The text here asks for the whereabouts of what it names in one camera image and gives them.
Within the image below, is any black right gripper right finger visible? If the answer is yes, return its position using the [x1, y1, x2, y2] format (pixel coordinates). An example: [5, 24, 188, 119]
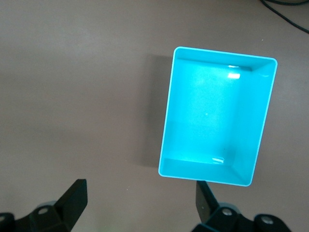
[190, 180, 290, 232]

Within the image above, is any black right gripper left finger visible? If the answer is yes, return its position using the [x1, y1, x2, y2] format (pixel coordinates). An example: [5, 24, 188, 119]
[0, 178, 88, 232]

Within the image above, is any turquoise plastic bin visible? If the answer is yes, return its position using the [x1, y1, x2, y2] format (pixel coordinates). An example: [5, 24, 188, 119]
[158, 46, 278, 188]

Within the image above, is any long black table cable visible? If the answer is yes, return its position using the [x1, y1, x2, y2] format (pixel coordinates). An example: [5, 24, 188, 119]
[260, 0, 309, 34]

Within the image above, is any short black table cable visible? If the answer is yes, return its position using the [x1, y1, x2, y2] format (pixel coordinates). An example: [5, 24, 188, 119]
[264, 0, 309, 7]

